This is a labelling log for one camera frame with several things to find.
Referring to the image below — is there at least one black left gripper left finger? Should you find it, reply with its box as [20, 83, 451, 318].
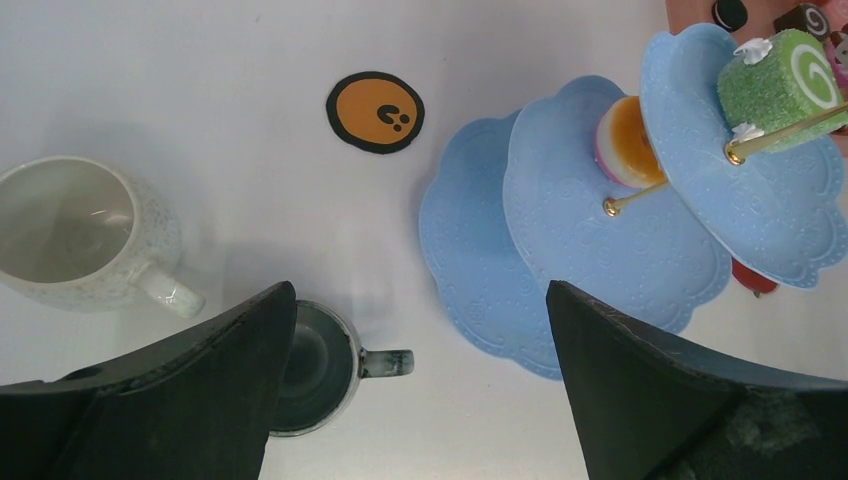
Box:
[1, 282, 297, 479]

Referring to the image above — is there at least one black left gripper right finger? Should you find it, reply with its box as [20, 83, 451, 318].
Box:
[546, 281, 847, 479]

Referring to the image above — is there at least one blue three-tier cake stand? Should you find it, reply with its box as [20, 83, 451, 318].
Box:
[419, 23, 847, 379]

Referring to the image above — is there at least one orange round jelly cake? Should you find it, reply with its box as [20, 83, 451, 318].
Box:
[594, 96, 666, 190]

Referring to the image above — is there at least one green swirl roll cake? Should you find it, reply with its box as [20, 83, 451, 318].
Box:
[717, 29, 844, 141]

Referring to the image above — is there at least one dark green glazed mug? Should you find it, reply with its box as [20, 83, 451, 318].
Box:
[269, 300, 415, 438]

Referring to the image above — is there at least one red round coaster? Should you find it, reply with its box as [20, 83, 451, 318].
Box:
[732, 259, 779, 298]

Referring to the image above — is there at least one white speckled mug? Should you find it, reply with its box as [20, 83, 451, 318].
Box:
[1, 156, 206, 318]

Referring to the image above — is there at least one orange round coaster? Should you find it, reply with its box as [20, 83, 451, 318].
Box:
[325, 71, 426, 155]

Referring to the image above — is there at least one black round cookie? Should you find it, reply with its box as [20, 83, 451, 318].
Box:
[710, 0, 749, 33]

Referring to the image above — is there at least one pink rectangular tray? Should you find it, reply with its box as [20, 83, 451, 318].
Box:
[665, 0, 848, 158]

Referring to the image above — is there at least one magenta swirl roll cake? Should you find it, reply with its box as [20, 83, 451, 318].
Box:
[824, 31, 847, 89]

